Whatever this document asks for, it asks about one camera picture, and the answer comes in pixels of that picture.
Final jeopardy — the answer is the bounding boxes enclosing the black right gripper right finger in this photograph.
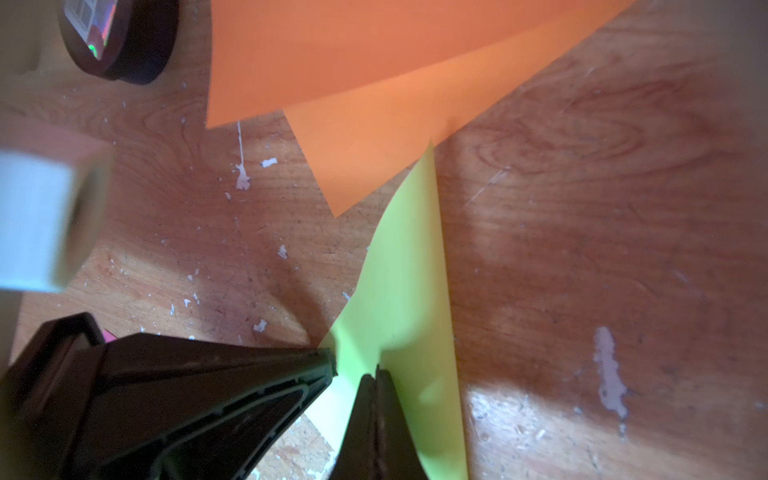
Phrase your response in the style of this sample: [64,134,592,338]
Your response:
[376,369,427,480]

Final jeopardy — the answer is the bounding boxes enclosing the pink square paper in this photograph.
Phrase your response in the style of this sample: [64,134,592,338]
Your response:
[102,329,117,343]

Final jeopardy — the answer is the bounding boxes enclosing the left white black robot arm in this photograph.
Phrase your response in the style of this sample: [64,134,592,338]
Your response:
[1,114,335,479]

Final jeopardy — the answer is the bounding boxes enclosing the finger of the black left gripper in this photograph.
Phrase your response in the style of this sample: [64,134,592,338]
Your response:
[1,313,336,479]

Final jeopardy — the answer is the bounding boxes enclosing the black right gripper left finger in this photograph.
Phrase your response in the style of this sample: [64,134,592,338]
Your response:
[330,374,380,479]

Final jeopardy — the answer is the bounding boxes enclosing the orange square paper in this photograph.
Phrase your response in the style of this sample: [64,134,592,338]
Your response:
[207,1,626,215]

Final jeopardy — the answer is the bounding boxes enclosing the green square paper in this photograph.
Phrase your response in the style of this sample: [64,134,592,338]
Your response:
[307,148,468,479]

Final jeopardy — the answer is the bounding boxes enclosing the black round tape disc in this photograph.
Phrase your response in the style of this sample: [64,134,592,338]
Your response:
[58,0,180,85]

